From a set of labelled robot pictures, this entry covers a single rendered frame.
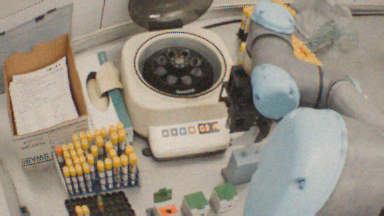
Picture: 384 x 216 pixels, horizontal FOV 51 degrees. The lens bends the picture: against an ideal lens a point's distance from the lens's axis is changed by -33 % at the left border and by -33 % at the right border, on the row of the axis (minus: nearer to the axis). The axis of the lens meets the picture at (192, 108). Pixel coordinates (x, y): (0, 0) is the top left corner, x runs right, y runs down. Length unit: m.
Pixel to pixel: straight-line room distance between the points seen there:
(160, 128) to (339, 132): 0.85
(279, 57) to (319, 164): 0.42
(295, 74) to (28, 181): 0.70
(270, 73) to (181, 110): 0.45
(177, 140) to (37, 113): 0.37
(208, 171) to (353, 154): 0.86
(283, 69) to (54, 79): 0.68
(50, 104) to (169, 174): 0.34
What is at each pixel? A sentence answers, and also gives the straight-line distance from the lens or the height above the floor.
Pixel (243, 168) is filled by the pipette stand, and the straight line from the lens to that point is 1.14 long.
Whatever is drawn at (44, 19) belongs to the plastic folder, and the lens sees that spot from 1.28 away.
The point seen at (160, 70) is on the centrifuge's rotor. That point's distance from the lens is 1.23.
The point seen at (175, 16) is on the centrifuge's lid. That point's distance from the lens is 1.37.
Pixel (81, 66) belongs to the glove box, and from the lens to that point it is 1.30.
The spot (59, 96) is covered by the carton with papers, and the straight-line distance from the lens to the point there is 1.25.
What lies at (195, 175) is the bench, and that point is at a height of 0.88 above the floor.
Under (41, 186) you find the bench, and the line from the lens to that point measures 1.17.
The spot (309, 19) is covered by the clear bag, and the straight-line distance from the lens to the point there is 1.52.
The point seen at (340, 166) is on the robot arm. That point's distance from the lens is 0.38.
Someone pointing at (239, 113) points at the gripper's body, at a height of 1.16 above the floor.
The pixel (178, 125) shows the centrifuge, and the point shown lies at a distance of 1.21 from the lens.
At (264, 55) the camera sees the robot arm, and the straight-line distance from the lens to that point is 0.78.
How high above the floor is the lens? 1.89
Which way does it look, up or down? 50 degrees down
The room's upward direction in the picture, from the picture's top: 12 degrees clockwise
